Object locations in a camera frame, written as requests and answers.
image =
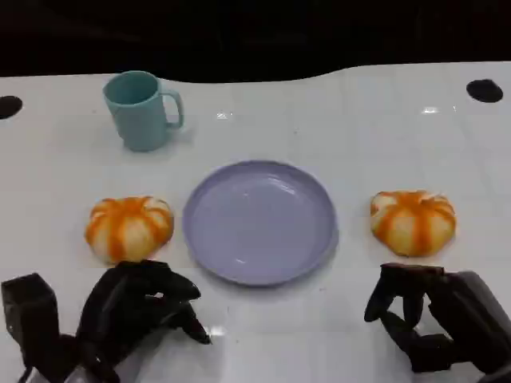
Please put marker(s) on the pale green mug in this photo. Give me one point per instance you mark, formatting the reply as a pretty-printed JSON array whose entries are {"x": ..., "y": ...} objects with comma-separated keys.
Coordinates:
[{"x": 137, "y": 119}]

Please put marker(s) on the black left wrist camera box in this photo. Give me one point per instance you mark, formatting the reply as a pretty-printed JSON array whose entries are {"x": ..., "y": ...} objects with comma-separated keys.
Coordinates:
[{"x": 30, "y": 311}]

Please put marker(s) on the orange white toy bread roll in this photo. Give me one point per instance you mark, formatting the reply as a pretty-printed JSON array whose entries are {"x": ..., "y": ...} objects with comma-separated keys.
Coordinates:
[
  {"x": 413, "y": 223},
  {"x": 127, "y": 231}
]

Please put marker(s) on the lilac plate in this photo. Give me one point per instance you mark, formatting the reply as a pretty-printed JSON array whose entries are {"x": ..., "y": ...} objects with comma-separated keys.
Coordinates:
[{"x": 259, "y": 227}]

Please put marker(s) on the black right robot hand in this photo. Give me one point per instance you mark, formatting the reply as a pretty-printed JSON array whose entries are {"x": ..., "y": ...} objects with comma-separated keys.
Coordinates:
[{"x": 467, "y": 303}]

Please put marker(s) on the black round table grommet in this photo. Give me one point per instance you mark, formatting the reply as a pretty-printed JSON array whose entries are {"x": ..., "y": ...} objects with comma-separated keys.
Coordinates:
[
  {"x": 484, "y": 90},
  {"x": 9, "y": 107}
]

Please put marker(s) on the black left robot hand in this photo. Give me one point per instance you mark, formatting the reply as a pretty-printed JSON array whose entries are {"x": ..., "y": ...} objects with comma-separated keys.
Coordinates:
[{"x": 120, "y": 303}]

